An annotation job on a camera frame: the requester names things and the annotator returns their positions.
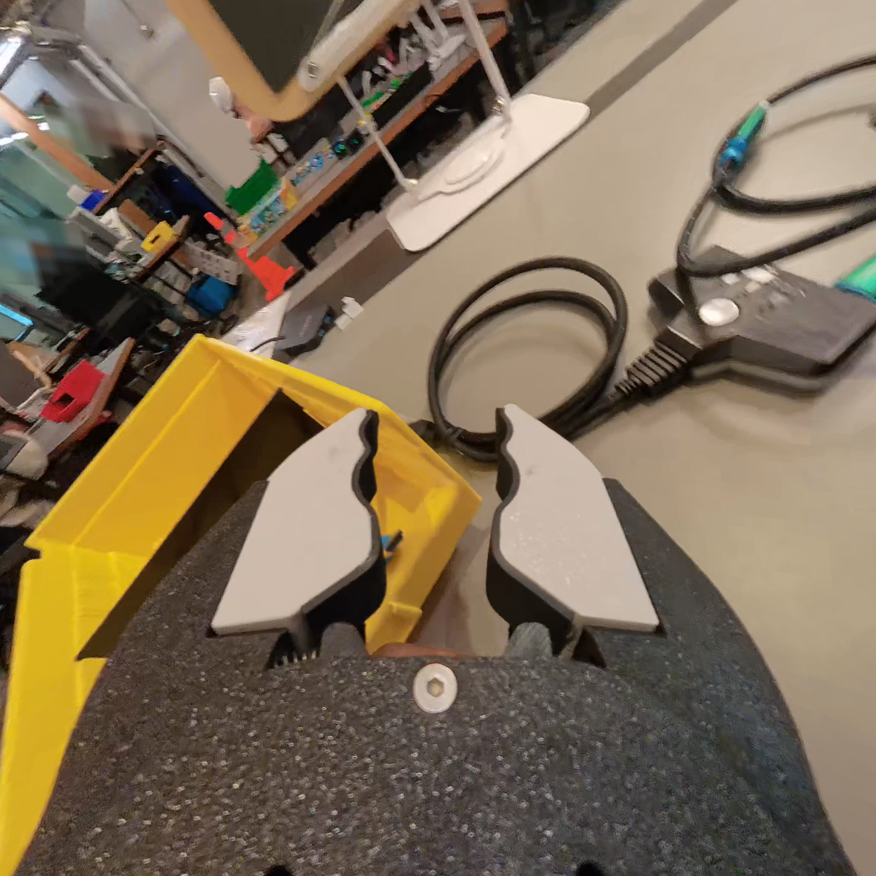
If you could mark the long wooden table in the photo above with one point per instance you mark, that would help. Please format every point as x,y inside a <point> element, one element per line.
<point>321,198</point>

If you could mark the black bin divider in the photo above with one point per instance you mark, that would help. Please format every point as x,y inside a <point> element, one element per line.
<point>274,438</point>

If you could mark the yellow plastic bin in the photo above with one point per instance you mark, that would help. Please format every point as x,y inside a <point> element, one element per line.
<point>137,479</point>

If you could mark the green plastic bin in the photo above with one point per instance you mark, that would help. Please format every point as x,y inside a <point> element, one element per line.
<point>250,191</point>

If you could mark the wood-framed black panel stand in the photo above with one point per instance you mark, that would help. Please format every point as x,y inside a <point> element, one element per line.
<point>493,144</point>

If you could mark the grey top side table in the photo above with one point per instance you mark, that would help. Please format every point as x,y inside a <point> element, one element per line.
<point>113,363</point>

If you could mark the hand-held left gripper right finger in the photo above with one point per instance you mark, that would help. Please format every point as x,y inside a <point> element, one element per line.
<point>568,547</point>

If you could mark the small white plastic part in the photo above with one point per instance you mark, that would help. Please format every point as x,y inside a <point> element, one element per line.
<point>349,311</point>

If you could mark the orange traffic cone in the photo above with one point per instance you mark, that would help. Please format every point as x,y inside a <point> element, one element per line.
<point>270,274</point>

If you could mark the small black electronic devices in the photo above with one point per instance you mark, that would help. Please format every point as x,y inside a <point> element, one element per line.
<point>349,144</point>

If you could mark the red box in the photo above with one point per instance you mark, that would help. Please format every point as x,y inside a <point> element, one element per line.
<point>75,390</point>

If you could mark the white printed paper sheet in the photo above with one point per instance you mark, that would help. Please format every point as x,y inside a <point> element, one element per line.
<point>253,328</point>

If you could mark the small yellow bin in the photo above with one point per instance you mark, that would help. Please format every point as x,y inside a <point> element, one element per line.
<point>159,237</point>

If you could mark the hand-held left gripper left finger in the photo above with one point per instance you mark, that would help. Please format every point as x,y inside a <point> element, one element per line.
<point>308,547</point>

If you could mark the white sign board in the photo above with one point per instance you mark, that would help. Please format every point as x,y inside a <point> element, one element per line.
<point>212,263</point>

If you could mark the black usb hub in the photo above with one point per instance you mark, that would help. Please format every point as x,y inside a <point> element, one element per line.
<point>304,328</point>

